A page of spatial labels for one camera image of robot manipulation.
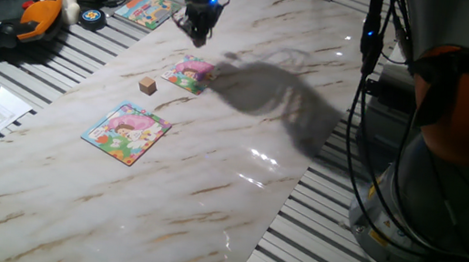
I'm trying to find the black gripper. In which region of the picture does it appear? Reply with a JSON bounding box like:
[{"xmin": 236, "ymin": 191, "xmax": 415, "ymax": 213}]
[{"xmin": 176, "ymin": 0, "xmax": 227, "ymax": 52}]

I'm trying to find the frameless butterfly jigsaw puzzle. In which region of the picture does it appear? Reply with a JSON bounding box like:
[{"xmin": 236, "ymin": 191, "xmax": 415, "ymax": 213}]
[{"xmin": 158, "ymin": 50, "xmax": 222, "ymax": 99}]

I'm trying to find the bus picture jigsaw puzzle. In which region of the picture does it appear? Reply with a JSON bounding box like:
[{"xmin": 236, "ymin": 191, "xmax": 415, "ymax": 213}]
[{"xmin": 113, "ymin": 0, "xmax": 184, "ymax": 35}]

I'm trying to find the blue framed butterfly jigsaw puzzle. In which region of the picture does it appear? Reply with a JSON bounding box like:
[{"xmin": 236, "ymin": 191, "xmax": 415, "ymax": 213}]
[{"xmin": 77, "ymin": 95, "xmax": 175, "ymax": 173}]

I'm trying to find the small wooden cube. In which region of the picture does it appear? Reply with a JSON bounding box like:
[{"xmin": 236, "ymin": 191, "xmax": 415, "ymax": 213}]
[{"xmin": 137, "ymin": 75, "xmax": 159, "ymax": 97}]

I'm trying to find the round black disc blue emblem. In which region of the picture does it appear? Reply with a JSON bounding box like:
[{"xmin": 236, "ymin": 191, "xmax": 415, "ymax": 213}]
[{"xmin": 76, "ymin": 5, "xmax": 110, "ymax": 34}]

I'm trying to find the white plush toy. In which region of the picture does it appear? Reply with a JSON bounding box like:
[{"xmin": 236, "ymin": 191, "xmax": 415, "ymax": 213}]
[{"xmin": 56, "ymin": 0, "xmax": 83, "ymax": 27}]

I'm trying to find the black flat bar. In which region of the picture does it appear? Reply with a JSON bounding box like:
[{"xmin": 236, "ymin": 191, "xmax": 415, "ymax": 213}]
[{"xmin": 361, "ymin": 76, "xmax": 415, "ymax": 116}]

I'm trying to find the black cable connector blue light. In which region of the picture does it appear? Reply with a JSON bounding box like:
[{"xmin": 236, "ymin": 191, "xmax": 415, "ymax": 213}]
[{"xmin": 356, "ymin": 0, "xmax": 390, "ymax": 76}]

